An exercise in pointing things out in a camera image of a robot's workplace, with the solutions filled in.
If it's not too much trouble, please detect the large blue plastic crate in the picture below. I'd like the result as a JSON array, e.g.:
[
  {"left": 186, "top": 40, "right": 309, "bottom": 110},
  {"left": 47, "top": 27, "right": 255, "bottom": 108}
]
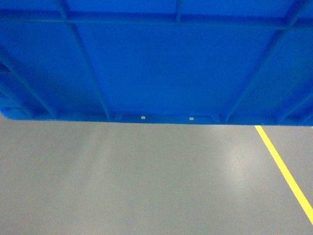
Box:
[{"left": 0, "top": 0, "right": 313, "bottom": 126}]

